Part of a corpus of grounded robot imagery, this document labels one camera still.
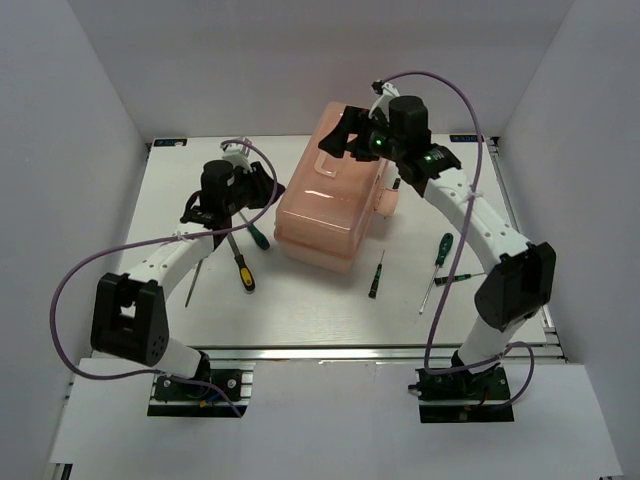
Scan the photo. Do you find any right blue label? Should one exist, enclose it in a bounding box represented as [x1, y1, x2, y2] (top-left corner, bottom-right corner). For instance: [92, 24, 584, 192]
[449, 134, 478, 143]

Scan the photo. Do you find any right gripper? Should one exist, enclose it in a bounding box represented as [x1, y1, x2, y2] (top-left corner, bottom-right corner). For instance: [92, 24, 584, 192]
[318, 107, 404, 164]

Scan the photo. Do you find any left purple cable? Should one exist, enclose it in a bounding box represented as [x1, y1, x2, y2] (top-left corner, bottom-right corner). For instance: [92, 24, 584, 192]
[49, 137, 287, 419]

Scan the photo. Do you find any left blue label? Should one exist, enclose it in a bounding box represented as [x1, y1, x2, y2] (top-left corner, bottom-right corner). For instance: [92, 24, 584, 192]
[152, 138, 188, 148]

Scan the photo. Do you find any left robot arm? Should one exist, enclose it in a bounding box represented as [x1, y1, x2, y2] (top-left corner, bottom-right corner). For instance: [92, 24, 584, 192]
[90, 160, 285, 399]

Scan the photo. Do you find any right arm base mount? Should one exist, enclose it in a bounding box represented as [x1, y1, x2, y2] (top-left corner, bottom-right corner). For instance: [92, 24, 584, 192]
[407, 366, 515, 424]

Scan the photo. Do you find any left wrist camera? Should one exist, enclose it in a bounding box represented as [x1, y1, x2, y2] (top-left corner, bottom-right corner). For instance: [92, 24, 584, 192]
[220, 138, 252, 171]

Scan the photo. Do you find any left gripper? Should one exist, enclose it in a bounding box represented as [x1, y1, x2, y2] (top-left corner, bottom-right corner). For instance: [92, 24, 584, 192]
[224, 162, 287, 215]

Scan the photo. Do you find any short green screwdriver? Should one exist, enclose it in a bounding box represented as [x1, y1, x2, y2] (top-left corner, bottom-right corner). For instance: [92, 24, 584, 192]
[238, 212, 270, 251]

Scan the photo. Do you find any small precision screwdriver upright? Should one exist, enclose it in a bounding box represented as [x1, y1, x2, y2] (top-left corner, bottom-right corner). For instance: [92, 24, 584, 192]
[368, 252, 385, 299]

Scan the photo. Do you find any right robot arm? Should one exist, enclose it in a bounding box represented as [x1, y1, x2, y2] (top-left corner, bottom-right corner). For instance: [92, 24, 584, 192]
[318, 94, 556, 399]

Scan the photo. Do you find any purple cable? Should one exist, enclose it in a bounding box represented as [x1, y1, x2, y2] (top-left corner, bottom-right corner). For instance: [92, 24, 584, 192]
[372, 71, 535, 407]
[49, 137, 287, 419]

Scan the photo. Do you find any pink plastic toolbox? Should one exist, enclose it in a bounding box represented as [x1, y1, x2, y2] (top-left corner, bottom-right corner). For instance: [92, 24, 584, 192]
[274, 102, 399, 274]

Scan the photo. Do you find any blue label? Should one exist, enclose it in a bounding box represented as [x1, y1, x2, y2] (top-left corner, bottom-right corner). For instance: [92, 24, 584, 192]
[152, 138, 188, 148]
[449, 134, 478, 143]

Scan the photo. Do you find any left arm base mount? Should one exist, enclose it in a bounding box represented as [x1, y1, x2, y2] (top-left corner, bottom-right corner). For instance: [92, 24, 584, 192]
[147, 368, 253, 419]

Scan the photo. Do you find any small precision screwdriver angled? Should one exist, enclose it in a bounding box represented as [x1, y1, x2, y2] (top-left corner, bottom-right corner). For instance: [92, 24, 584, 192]
[434, 273, 483, 286]

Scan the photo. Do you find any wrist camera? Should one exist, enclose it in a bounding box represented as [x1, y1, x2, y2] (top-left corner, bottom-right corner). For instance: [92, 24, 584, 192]
[220, 138, 252, 171]
[368, 80, 400, 119]

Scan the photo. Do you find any long green screwdriver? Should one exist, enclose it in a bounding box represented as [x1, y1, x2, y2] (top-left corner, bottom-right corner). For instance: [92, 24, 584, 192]
[418, 232, 454, 315]

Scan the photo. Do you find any yellow black handled file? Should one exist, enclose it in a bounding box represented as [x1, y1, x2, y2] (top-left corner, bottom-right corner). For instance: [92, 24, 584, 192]
[227, 233, 256, 292]

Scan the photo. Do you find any yellow black long screwdriver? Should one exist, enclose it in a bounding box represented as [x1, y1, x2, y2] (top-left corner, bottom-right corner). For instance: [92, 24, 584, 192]
[184, 259, 204, 308]

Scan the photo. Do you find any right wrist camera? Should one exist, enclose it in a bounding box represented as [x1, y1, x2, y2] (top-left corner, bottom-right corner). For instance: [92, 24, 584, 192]
[368, 80, 400, 119]

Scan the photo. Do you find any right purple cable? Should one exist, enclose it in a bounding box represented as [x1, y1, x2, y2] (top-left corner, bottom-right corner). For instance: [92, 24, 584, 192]
[372, 71, 535, 407]

